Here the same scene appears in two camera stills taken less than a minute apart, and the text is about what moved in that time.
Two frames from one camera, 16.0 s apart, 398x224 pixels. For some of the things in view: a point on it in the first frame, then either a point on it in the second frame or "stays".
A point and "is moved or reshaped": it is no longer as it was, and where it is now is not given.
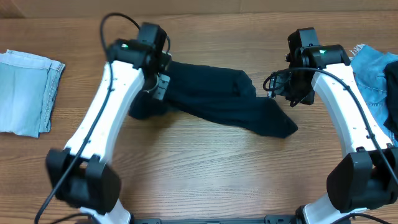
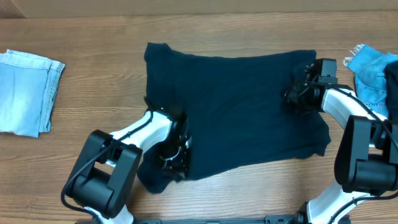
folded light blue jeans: [28, 84] stays
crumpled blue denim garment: [368, 66] stays
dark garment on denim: [391, 122] stays
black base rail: [267, 219] stays
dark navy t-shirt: [221, 99] is moved or reshaped
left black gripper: [152, 100] → [175, 161]
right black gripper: [300, 94] → [298, 97]
